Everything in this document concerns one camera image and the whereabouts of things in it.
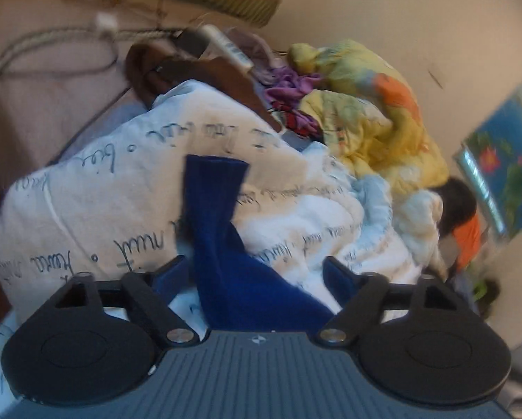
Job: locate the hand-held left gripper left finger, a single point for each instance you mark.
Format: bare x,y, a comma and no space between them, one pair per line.
170,276

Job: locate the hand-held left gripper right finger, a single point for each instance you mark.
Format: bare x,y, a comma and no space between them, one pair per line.
333,273

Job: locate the blue cloth garment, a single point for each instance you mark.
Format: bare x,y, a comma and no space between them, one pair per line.
230,262

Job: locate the light blue fleece cloth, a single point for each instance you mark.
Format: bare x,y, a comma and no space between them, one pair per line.
374,196

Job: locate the white script-print blanket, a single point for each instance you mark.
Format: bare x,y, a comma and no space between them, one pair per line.
104,192

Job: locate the orange cloth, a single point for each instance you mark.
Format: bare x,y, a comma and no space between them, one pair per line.
469,238

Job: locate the dark cloth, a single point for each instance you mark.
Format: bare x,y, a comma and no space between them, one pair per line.
458,203

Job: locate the red patterned cloth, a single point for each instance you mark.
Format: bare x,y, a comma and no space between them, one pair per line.
298,122

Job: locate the yellow floral quilt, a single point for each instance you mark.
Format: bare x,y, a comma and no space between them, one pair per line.
374,109

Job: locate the purple cloth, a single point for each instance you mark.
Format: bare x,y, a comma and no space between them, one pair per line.
287,85

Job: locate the brown cloth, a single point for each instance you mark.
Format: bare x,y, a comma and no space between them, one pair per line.
226,83

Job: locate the white tube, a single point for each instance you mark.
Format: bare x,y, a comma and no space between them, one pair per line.
228,48

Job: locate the blue flower wall poster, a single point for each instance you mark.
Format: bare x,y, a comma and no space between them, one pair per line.
505,157

